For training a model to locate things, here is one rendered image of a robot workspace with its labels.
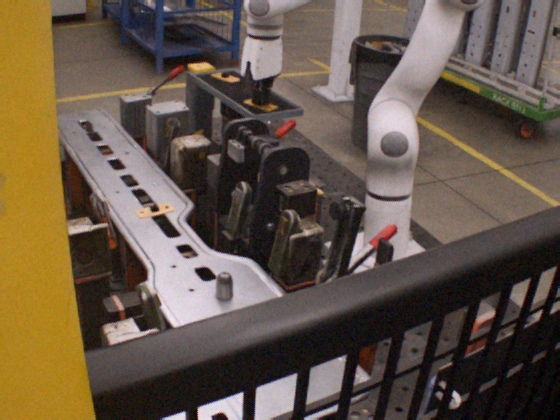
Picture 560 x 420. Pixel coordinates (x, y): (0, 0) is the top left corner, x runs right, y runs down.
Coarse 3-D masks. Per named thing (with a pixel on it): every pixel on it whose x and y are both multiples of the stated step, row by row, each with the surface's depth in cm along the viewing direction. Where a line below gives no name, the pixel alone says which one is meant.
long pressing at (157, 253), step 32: (64, 128) 181; (96, 128) 182; (96, 160) 163; (128, 160) 164; (128, 192) 149; (160, 192) 150; (128, 224) 136; (160, 256) 126; (224, 256) 127; (160, 288) 117; (192, 288) 118; (256, 288) 119; (192, 320) 110; (288, 384) 97; (320, 384) 98; (256, 416) 91; (320, 416) 92
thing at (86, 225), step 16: (80, 224) 126; (96, 224) 131; (80, 240) 125; (96, 240) 127; (80, 256) 127; (96, 256) 129; (80, 272) 129; (96, 272) 131; (80, 288) 131; (96, 288) 133; (80, 304) 133; (96, 304) 134; (80, 320) 136; (96, 320) 137; (96, 336) 138
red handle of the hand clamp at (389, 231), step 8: (392, 224) 112; (384, 232) 112; (392, 232) 112; (376, 240) 112; (368, 248) 112; (376, 248) 112; (360, 256) 111; (368, 256) 112; (352, 264) 111; (360, 264) 112; (352, 272) 112; (328, 280) 111
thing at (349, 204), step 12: (336, 204) 103; (348, 204) 106; (360, 204) 104; (336, 216) 103; (348, 216) 106; (360, 216) 105; (336, 228) 108; (348, 228) 105; (336, 240) 109; (348, 240) 106; (336, 252) 110; (348, 252) 107; (336, 264) 109; (348, 264) 108; (324, 276) 111; (336, 276) 108
